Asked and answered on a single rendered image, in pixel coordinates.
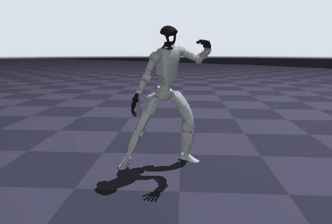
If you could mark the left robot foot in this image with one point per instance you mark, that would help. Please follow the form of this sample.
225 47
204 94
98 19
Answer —
189 158

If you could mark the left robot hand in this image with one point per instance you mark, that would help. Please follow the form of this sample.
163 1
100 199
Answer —
206 44

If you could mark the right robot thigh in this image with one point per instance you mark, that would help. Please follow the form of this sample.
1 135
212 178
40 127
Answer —
147 111

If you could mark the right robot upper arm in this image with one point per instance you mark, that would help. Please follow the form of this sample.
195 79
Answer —
154 58

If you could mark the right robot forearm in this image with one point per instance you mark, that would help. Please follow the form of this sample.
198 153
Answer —
141 87

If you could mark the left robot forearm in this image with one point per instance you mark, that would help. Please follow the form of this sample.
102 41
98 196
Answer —
204 54

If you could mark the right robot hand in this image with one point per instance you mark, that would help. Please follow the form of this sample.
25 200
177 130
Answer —
135 100

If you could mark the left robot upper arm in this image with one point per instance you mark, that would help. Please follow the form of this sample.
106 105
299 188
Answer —
190 55

